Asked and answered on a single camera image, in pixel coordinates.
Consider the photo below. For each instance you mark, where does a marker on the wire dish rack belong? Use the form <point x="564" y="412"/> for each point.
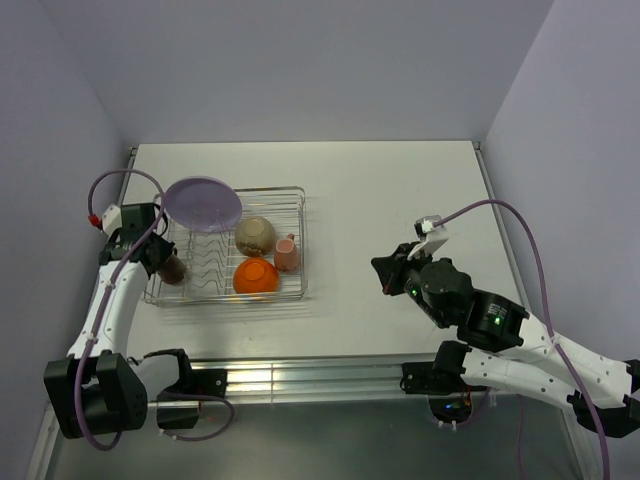
<point x="211" y="257"/>

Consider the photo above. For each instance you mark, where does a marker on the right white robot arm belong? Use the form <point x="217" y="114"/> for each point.
<point x="500" y="345"/>

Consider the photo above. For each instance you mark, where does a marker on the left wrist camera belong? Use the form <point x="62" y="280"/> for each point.
<point x="109" y="221"/>

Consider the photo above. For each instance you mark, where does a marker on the pink mug white inside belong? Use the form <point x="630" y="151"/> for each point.
<point x="286" y="254"/>

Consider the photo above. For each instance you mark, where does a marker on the purple plate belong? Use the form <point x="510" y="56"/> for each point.
<point x="203" y="204"/>

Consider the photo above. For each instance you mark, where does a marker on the aluminium rail frame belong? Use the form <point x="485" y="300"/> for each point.
<point x="371" y="378"/>

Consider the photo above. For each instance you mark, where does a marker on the orange bowl white inside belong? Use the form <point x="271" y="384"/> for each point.
<point x="255" y="275"/>

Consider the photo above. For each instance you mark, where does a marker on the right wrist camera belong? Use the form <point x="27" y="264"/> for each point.
<point x="432" y="236"/>

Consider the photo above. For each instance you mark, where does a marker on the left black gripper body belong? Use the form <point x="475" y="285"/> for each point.
<point x="164" y="248"/>

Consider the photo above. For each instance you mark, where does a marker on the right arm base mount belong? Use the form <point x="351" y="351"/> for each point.
<point x="452" y="404"/>

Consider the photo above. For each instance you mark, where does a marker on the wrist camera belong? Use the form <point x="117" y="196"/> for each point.
<point x="432" y="236"/>
<point x="109" y="221"/>

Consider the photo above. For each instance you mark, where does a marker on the black mug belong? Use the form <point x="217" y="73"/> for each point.
<point x="173" y="271"/>

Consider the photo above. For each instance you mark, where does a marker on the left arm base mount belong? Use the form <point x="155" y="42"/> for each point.
<point x="207" y="382"/>

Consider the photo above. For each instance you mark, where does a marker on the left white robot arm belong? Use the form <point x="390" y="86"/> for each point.
<point x="95" y="390"/>

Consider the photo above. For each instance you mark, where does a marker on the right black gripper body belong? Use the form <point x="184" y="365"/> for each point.
<point x="411" y="284"/>

